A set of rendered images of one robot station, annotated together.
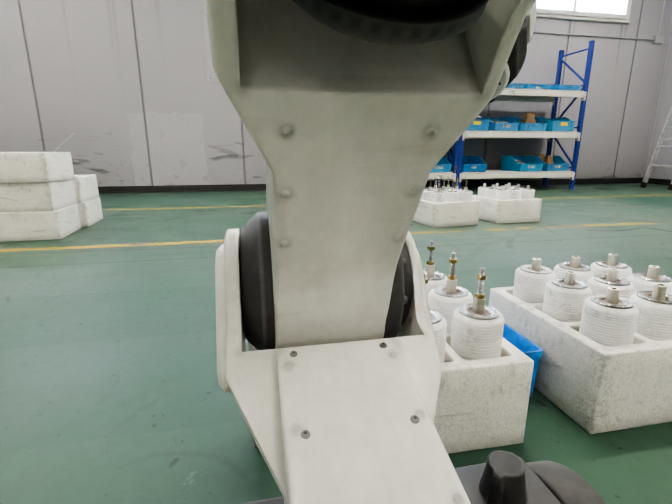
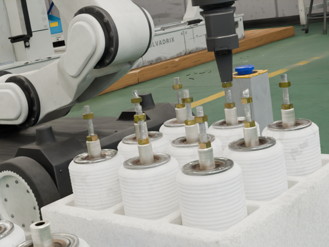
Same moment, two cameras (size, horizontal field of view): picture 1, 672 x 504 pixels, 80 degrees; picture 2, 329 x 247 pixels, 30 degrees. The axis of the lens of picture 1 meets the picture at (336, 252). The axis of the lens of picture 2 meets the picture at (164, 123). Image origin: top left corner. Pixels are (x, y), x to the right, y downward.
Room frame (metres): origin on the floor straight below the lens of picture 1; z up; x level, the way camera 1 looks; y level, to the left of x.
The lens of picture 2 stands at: (1.61, -0.79, 0.50)
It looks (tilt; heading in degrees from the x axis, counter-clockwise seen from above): 12 degrees down; 143
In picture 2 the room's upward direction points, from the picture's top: 9 degrees counter-clockwise
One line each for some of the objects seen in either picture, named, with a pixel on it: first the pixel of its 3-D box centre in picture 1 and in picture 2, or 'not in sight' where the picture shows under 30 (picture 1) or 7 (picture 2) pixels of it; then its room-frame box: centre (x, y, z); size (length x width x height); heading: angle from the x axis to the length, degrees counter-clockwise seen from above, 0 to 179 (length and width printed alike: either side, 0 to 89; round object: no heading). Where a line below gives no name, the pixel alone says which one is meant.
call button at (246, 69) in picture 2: not in sight; (245, 70); (0.70, 0.13, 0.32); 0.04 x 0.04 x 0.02
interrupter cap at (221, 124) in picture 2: not in sight; (232, 123); (0.81, -0.02, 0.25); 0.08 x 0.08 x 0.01
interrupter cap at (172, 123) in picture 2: not in sight; (182, 122); (0.69, -0.05, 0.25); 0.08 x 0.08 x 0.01
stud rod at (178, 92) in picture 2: not in sight; (178, 96); (0.69, -0.05, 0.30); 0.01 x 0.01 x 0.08
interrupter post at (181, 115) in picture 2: not in sight; (181, 115); (0.69, -0.05, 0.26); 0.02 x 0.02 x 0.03
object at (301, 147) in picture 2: not in sight; (294, 176); (0.92, 0.00, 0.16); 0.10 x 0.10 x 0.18
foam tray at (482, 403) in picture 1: (397, 361); (205, 230); (0.83, -0.14, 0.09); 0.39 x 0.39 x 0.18; 11
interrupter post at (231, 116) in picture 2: not in sight; (231, 116); (0.81, -0.02, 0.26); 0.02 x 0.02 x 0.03
